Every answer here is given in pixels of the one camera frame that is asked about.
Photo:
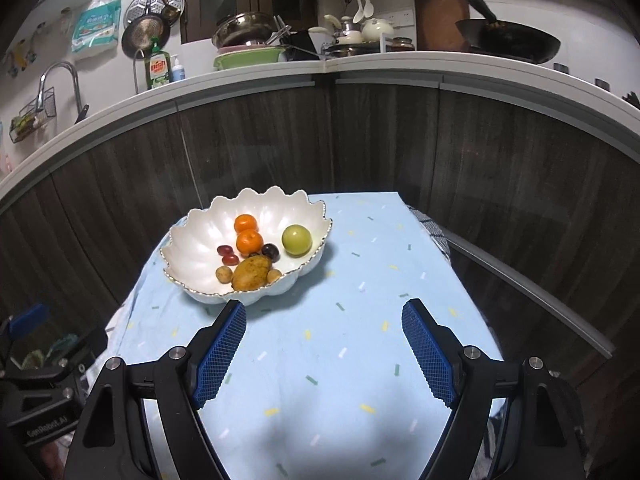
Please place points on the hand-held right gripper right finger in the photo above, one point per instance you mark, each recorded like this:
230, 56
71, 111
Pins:
430, 355

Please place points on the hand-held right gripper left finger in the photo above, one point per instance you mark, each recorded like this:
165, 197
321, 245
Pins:
220, 355

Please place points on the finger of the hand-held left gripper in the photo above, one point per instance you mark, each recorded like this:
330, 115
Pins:
87, 345
30, 319

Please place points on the brown longan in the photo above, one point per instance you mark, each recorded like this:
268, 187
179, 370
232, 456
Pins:
223, 273
273, 275

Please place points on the yellow mango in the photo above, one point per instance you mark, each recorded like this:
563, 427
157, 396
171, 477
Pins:
252, 272

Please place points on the red grape tomato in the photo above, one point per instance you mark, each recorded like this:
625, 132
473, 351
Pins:
230, 260

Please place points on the small brown-red date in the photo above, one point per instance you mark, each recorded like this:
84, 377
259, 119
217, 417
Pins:
225, 249

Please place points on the white scalloped bowl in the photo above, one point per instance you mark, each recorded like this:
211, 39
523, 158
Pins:
200, 245

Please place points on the dark purple plum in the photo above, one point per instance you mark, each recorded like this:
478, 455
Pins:
270, 251

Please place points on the tangerine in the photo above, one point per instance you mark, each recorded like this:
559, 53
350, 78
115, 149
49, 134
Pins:
245, 223
249, 242

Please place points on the green apple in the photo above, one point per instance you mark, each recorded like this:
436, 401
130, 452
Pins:
297, 241

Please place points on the green cloth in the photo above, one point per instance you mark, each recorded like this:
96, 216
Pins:
62, 347

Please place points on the light blue patterned tablecloth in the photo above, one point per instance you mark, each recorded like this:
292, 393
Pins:
375, 285

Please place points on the dark wood kitchen cabinet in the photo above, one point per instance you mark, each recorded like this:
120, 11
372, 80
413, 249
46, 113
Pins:
280, 135

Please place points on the steel kitchen faucet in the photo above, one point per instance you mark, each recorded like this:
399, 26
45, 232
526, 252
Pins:
75, 80

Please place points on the green dish soap bottle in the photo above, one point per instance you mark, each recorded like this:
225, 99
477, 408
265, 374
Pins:
158, 70

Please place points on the blue pump bottle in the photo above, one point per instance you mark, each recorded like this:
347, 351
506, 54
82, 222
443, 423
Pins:
177, 71

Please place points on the white kitchen countertop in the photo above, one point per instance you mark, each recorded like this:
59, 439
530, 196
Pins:
400, 67

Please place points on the green plastic basin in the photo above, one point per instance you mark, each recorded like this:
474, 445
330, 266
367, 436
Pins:
250, 57

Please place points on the paper towel pack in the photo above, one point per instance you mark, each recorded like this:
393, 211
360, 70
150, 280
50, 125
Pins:
97, 25

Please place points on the hanging frying pan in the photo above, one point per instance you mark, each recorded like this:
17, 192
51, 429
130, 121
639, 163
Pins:
145, 35

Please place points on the gas stove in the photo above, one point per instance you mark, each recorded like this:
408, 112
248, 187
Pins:
480, 51

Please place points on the glass jar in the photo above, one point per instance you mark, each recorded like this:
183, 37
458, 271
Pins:
402, 43

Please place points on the steel pot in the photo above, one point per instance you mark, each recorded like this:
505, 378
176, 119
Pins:
350, 50

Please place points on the black wok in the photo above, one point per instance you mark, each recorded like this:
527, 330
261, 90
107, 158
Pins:
510, 40

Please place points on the white teapot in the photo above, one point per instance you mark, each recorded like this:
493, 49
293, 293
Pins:
377, 30

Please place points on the white kettle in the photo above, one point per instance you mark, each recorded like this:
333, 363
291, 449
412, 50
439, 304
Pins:
345, 32

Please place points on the white jug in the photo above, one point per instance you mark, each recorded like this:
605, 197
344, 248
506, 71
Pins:
320, 36

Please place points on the metal steamer plate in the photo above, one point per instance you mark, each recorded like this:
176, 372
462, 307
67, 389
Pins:
152, 1

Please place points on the wooden cutting board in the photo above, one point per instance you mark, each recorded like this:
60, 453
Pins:
440, 12

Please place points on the white hanging spoon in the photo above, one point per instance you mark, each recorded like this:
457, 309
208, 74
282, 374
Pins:
357, 14
368, 7

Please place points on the grey metal rail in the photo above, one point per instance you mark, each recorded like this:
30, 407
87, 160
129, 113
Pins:
540, 300

